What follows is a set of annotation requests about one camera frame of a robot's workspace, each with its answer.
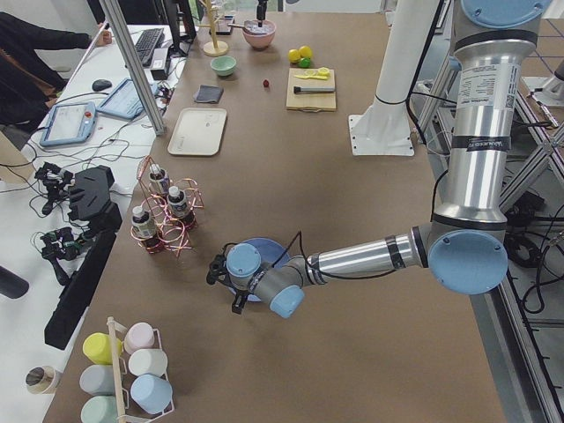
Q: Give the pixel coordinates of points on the blue plate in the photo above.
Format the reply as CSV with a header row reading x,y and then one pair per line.
x,y
273,251

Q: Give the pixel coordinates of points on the drink bottle top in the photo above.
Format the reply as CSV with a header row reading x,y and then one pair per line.
x,y
159,179

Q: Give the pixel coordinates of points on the pink cup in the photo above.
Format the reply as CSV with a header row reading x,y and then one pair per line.
x,y
139,336

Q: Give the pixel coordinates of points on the grey folded cloth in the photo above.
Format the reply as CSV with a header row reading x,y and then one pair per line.
x,y
208,94

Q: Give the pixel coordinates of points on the grey cup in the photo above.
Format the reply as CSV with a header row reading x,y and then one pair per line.
x,y
98,380

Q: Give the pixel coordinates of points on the wooden mug tree stand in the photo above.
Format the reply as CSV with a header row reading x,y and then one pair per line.
x,y
214,47

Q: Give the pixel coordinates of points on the teach pendant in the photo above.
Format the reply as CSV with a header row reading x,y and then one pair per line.
x,y
123,102
69,124

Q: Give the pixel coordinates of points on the drink bottle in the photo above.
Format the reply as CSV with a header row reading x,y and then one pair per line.
x,y
177,202
144,227
159,179

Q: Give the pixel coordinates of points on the tape roll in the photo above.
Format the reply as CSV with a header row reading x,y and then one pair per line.
x,y
42,380

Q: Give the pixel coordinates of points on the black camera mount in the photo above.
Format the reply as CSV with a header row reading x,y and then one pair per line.
x,y
217,271

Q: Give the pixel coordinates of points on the pink bowl with ice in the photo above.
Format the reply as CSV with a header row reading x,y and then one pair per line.
x,y
259,37

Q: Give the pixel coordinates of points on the green lime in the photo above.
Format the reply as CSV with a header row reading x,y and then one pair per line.
x,y
304,63

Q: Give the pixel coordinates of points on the drink bottle lower middle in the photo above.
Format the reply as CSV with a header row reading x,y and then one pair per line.
x,y
177,202

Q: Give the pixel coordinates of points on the steel muddler black tip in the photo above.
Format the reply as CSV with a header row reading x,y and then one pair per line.
x,y
312,90

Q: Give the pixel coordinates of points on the black computer mouse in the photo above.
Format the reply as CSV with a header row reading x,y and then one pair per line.
x,y
99,85

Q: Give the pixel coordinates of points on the wooden cutting board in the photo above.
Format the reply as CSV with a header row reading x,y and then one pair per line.
x,y
310,102

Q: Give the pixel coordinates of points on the mint green bowl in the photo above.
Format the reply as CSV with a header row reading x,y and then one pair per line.
x,y
223,66

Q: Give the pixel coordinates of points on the yellow plastic knife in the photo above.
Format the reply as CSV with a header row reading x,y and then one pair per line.
x,y
312,76

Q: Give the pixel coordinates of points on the person in black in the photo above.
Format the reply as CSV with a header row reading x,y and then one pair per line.
x,y
29,87

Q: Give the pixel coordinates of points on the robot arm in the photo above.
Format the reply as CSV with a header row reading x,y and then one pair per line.
x,y
462,244

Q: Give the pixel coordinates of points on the black keyboard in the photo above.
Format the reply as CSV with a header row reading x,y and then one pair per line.
x,y
148,41

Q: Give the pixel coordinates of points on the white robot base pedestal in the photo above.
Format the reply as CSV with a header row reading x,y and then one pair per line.
x,y
384,128

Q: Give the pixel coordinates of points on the aluminium frame post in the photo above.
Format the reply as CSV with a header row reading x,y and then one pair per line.
x,y
115,18

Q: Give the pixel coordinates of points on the metal ice scoop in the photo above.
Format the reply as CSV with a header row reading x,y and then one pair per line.
x,y
251,26

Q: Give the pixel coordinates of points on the yellow cup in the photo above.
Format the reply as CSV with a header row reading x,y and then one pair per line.
x,y
97,348

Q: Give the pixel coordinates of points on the whole yellow lemon upper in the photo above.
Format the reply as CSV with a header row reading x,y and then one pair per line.
x,y
294,55

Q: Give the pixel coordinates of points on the white cup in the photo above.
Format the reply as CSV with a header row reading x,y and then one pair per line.
x,y
148,361

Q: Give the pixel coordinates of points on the copper wire bottle rack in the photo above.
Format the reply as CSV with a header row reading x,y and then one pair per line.
x,y
175,234

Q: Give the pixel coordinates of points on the drink bottle lower outer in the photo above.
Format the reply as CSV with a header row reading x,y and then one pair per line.
x,y
144,227

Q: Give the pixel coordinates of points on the mint cup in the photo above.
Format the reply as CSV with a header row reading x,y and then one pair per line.
x,y
99,409

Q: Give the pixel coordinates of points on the light blue cup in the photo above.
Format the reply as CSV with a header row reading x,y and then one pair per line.
x,y
153,394

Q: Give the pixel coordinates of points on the teach pendant near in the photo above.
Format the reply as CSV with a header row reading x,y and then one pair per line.
x,y
69,124

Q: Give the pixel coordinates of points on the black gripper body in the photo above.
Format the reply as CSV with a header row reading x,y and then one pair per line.
x,y
263,7
238,302

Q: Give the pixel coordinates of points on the cream rabbit tray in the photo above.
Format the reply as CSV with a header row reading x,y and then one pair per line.
x,y
198,132

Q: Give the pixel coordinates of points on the teach pendant far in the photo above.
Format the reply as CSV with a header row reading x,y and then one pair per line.
x,y
123,102

